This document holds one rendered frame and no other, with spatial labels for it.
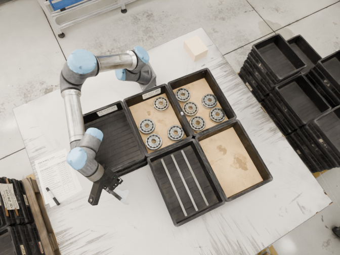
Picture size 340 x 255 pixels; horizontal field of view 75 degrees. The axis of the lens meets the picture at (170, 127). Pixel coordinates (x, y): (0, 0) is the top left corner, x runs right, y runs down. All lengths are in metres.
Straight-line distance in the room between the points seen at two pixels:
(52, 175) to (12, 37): 2.18
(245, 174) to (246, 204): 0.22
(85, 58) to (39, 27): 2.28
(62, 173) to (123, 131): 0.49
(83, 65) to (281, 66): 1.73
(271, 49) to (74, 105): 1.82
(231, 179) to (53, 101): 1.35
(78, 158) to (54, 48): 2.33
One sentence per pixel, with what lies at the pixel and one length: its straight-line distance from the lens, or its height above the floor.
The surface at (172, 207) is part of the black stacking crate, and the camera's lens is 1.34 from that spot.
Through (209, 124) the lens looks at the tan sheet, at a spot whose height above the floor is 0.83.
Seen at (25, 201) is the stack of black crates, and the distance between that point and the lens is 2.31.
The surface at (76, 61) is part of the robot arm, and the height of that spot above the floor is 1.33.
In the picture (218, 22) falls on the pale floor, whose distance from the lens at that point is 3.15.
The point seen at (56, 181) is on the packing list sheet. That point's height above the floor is 0.70.
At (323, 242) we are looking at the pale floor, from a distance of 2.58.
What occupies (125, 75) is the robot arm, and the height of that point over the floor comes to 0.94.
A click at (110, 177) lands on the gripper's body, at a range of 1.04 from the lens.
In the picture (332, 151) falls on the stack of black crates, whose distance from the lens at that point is 2.11.
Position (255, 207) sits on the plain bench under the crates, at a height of 0.70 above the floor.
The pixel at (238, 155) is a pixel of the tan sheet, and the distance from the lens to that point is 1.44.
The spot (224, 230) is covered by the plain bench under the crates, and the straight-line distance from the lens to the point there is 1.52.
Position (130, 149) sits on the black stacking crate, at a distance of 1.40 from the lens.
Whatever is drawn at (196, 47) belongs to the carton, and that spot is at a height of 0.78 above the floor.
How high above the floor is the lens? 2.17
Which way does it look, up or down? 70 degrees down
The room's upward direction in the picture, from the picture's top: 2 degrees clockwise
